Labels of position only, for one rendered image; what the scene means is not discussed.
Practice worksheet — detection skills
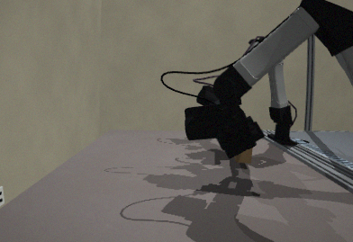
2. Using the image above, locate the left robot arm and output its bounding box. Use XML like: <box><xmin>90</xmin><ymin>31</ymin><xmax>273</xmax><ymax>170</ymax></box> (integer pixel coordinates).
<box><xmin>185</xmin><ymin>0</ymin><xmax>353</xmax><ymax>140</ymax></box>

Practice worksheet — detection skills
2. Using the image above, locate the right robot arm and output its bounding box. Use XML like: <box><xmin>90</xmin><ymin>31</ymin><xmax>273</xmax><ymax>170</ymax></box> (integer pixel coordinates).
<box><xmin>197</xmin><ymin>60</ymin><xmax>298</xmax><ymax>146</ymax></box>

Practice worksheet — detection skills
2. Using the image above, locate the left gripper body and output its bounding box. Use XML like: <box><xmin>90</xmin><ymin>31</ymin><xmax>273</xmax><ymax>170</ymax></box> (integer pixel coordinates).
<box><xmin>217</xmin><ymin>116</ymin><xmax>265</xmax><ymax>158</ymax></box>

